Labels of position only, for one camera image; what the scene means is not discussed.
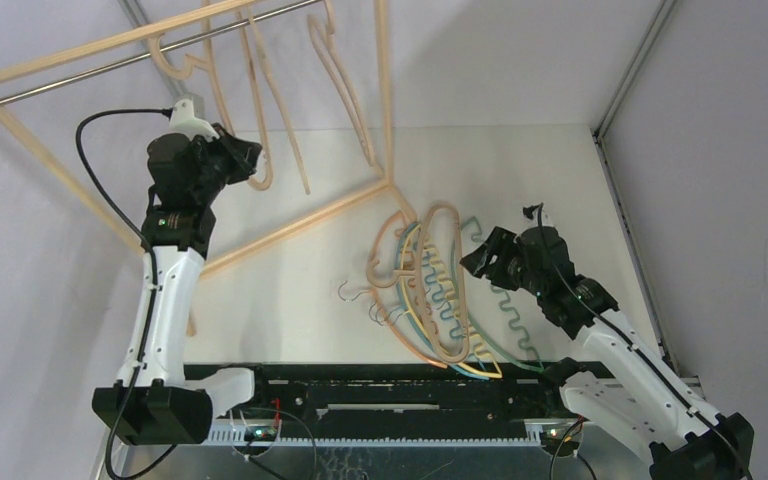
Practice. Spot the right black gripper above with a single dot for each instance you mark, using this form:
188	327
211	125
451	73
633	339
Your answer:
494	254

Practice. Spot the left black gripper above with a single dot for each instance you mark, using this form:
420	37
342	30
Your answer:
242	154

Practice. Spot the beige plastic hanger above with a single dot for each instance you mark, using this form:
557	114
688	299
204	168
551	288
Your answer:
322	32
206	62
256	57
414	272

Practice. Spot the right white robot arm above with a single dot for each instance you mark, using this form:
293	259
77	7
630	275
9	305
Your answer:
671	428

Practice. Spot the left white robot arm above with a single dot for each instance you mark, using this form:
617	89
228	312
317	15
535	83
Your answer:
151	402

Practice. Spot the metal hanging rod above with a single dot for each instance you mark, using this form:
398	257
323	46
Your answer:
127	61

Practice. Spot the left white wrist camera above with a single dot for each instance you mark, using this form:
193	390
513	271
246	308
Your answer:
187	118

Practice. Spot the green wavy wire hanger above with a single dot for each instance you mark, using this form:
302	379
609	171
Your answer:
514	322

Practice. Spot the blue wire hanger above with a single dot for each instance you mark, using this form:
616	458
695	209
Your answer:
437	298

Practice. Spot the wooden clothes rack frame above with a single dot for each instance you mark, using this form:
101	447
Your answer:
48	209

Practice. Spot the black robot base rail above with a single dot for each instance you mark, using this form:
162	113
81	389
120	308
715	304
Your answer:
354	403

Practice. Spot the right aluminium frame post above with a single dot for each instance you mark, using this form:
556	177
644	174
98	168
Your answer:
655	30

